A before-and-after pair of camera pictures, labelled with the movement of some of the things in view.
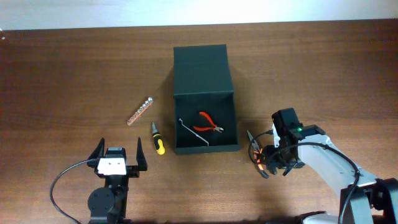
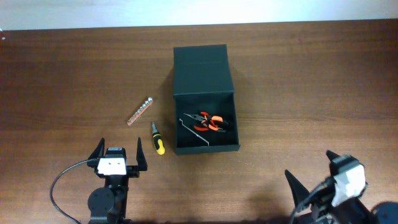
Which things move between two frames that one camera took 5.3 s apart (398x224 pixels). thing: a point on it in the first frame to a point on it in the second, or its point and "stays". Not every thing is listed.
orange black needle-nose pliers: x=258 y=157 to x=209 y=120
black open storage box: x=205 y=107 stays
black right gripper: x=270 y=162 to x=321 y=205
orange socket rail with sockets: x=140 y=111 stays
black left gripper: x=133 y=171 stays
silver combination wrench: x=197 y=135 stays
